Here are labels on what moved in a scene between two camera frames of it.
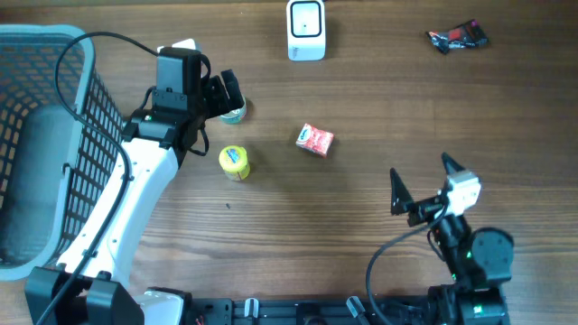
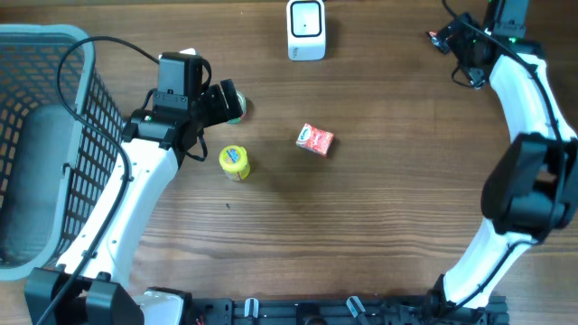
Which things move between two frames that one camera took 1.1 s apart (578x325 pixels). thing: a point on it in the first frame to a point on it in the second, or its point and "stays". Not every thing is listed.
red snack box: [314, 139] stays
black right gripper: [402, 202] to [458, 38]
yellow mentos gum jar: [233, 162] stays
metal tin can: [234, 116] stays
